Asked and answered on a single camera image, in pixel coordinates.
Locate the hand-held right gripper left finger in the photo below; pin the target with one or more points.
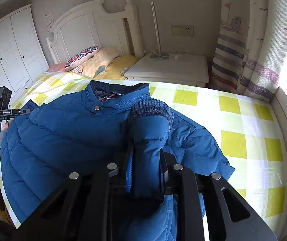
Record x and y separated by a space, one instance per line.
129 175

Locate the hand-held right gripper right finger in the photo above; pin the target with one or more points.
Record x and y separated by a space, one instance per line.
164 173

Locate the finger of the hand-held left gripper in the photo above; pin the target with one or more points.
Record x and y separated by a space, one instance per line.
22 111

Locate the blue quilted jacket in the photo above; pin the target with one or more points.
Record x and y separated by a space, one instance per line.
70 135

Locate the white wardrobe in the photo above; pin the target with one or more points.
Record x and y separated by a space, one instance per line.
12 50

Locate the pink cloth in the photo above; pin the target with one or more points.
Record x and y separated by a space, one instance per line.
56 67

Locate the colourful patterned pillow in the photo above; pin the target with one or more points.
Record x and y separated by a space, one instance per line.
81 57

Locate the yellow checked bed sheet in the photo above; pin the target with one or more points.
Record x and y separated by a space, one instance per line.
234 130

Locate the peach printed pillow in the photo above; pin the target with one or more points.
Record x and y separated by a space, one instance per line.
98 64

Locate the white wooden bed headboard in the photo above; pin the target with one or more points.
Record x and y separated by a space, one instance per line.
88 30

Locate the yellow printed pillow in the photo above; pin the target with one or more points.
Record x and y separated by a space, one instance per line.
117 66

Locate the white nightstand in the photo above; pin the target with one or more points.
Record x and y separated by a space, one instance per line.
168 67

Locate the white slim lamp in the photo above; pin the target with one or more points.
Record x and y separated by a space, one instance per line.
157 30

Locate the sailboat print curtain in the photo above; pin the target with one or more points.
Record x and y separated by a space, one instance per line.
254 42

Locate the beige wall socket panel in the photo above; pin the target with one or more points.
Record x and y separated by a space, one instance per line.
182 30

